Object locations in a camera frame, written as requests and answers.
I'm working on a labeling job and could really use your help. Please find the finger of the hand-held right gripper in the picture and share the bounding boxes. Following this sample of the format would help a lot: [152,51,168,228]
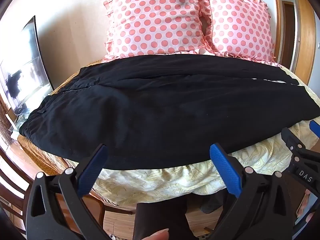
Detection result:
[309,120,320,138]
[280,127,320,167]

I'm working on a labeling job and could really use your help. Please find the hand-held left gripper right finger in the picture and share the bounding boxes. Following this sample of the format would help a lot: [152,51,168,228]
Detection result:
[209,143,300,240]

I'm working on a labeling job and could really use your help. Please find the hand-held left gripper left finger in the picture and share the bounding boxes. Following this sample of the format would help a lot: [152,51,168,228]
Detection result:
[25,144,108,240]

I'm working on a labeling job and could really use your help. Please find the black pants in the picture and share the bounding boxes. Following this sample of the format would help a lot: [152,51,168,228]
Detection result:
[19,54,320,173]

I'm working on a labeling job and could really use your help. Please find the person's right hand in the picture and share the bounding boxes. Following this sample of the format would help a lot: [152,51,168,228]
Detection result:
[295,190,320,224]

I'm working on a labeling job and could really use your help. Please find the person's left hand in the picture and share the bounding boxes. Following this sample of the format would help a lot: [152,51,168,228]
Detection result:
[147,228,170,240]

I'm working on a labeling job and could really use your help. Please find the yellow patterned quilt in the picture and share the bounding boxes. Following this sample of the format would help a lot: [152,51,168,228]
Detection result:
[51,64,320,205]

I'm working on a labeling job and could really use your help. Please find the person's leg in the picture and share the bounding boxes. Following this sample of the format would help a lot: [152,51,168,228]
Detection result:
[132,194,188,240]

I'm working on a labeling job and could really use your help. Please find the dark wooden chair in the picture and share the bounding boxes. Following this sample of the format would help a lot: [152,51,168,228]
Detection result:
[0,144,34,232]

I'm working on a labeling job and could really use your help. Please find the glass television stand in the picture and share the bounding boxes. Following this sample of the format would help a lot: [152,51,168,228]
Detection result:
[4,104,34,140]

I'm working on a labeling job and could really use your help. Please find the wooden wardrobe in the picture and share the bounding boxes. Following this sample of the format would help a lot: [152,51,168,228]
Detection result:
[291,0,320,87]

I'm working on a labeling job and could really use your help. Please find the dark brown door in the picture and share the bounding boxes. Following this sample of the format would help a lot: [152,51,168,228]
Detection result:
[282,1,297,68]

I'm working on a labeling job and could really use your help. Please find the flat screen television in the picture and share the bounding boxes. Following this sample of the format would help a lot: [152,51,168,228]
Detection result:
[0,16,53,115]

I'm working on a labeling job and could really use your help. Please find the pink polka dot pillow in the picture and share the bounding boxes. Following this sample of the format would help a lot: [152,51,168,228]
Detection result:
[199,0,276,63]
[101,0,216,61]

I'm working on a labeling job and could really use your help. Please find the wooden bed frame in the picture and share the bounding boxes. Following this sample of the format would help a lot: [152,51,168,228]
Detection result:
[81,189,223,230]

